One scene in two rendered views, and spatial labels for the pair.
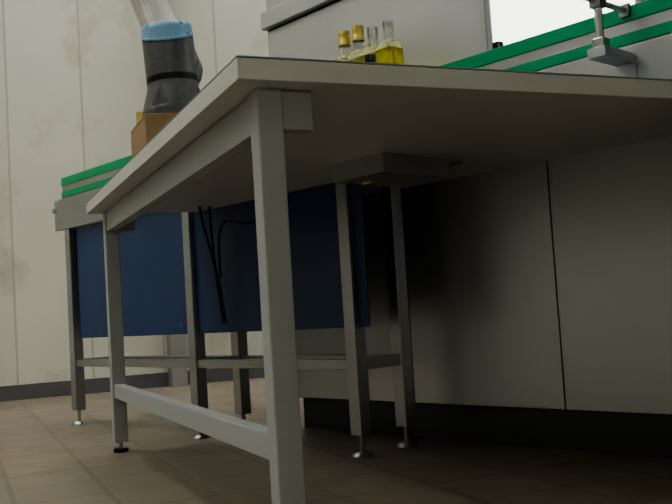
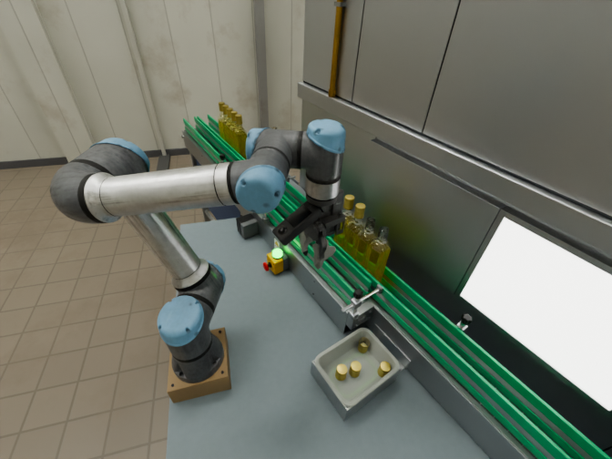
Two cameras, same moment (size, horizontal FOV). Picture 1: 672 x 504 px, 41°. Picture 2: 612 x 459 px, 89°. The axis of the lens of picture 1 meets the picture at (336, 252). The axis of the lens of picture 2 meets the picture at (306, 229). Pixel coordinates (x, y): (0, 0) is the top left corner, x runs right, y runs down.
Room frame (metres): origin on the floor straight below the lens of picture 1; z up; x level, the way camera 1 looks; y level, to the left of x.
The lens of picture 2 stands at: (1.60, -0.01, 1.75)
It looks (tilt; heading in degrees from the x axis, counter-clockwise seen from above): 40 degrees down; 6
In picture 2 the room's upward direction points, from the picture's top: 3 degrees clockwise
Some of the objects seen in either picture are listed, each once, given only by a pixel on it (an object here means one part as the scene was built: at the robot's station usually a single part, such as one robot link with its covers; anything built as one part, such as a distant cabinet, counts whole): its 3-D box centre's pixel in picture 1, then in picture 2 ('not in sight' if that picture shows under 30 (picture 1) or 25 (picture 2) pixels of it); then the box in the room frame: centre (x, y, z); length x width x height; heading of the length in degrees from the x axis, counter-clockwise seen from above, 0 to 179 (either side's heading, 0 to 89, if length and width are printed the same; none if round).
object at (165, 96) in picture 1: (174, 99); (195, 350); (2.03, 0.35, 0.88); 0.15 x 0.15 x 0.10
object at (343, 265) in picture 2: not in sight; (252, 178); (2.96, 0.43, 0.93); 1.75 x 0.01 x 0.08; 42
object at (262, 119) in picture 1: (180, 329); not in sight; (2.03, 0.36, 0.36); 1.51 x 0.09 x 0.71; 23
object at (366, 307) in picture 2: not in sight; (360, 315); (2.26, -0.15, 0.85); 0.09 x 0.04 x 0.07; 132
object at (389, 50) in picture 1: (391, 78); (375, 263); (2.38, -0.18, 0.99); 0.06 x 0.06 x 0.21; 43
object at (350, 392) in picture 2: not in sight; (355, 369); (2.09, -0.14, 0.80); 0.22 x 0.17 x 0.09; 132
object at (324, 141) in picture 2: not in sight; (323, 150); (2.18, 0.02, 1.48); 0.09 x 0.08 x 0.11; 93
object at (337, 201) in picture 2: not in sight; (322, 213); (2.19, 0.01, 1.32); 0.09 x 0.08 x 0.12; 132
